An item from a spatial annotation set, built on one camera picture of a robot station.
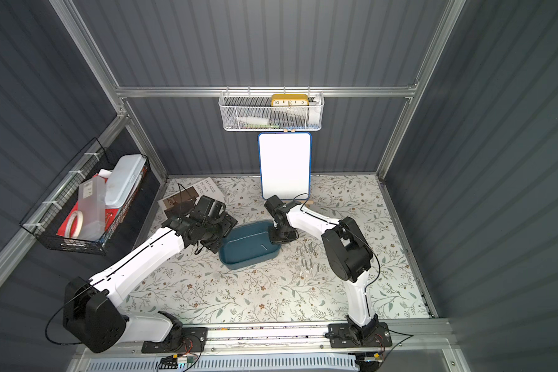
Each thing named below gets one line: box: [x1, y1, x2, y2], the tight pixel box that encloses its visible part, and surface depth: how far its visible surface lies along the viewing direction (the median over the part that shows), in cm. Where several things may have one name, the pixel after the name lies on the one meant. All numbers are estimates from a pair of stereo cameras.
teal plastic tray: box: [218, 220, 282, 270], surface depth 95 cm
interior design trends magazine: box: [157, 176, 226, 225], surface depth 109 cm
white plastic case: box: [104, 153, 147, 209], surface depth 75 cm
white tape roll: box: [65, 210, 84, 239], surface depth 65 cm
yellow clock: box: [271, 93, 310, 107], surface depth 90 cm
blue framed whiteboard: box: [258, 131, 312, 200], surface depth 93 cm
